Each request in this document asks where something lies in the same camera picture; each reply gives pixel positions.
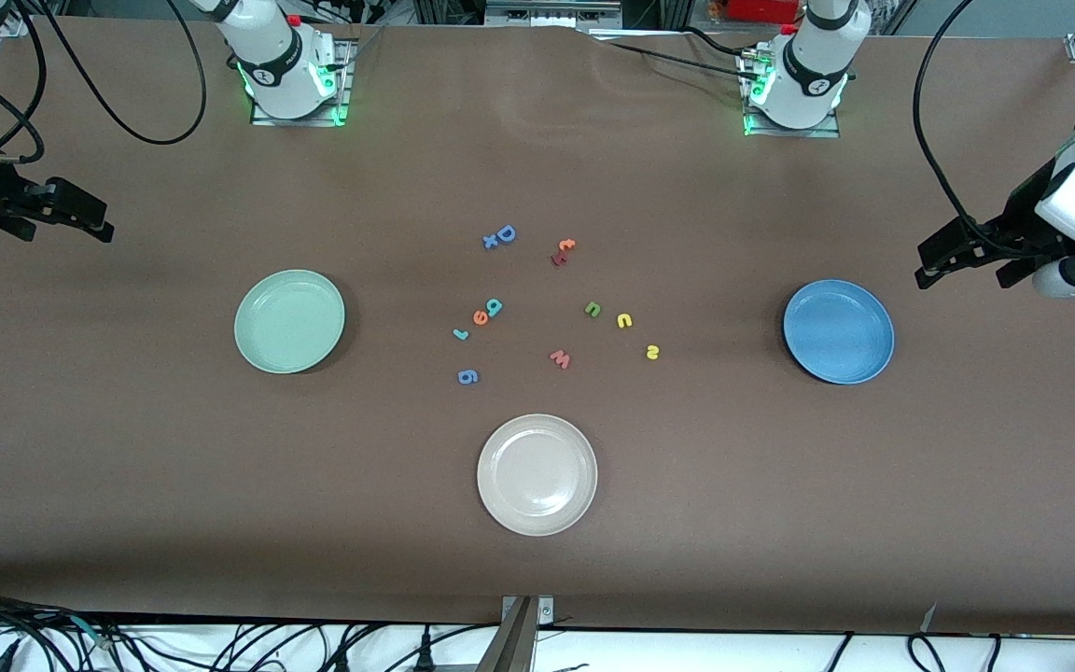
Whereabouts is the blue plate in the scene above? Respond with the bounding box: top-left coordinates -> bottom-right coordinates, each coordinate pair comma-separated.
782,279 -> 896,385

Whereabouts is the light green plate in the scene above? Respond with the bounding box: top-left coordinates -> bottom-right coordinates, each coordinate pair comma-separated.
233,269 -> 347,375

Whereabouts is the brown table cover sheet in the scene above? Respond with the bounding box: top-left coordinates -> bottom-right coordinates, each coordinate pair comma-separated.
0,14 -> 1075,637

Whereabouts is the red box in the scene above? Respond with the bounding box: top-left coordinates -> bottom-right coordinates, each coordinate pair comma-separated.
727,0 -> 802,23

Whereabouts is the grey metal box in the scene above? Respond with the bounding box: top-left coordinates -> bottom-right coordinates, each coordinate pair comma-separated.
484,0 -> 624,31

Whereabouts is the beige plate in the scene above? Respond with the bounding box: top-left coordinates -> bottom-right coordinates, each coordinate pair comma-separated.
476,413 -> 599,538

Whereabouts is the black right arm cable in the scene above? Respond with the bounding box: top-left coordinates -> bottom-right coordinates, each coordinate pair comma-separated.
0,0 -> 208,167

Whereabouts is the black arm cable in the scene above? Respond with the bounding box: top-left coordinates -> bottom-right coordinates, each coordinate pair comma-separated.
0,0 -> 208,167
912,0 -> 1075,258

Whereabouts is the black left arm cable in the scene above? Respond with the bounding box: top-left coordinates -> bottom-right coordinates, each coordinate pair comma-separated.
912,0 -> 1075,258

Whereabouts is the aluminium frame rail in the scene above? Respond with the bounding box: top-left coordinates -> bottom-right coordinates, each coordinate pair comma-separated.
0,0 -> 35,127

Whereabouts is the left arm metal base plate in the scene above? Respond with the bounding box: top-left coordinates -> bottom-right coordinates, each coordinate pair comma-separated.
743,47 -> 842,139

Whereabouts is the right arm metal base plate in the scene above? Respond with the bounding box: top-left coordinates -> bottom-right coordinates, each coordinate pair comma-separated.
250,37 -> 352,127

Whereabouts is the black tabletop cable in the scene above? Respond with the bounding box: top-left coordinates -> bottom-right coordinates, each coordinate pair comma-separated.
593,26 -> 762,83

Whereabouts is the teal cable connector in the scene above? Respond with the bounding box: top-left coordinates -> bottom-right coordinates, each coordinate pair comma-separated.
62,611 -> 114,650

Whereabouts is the metal table edge bracket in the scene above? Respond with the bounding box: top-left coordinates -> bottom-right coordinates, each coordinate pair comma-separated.
475,595 -> 557,672

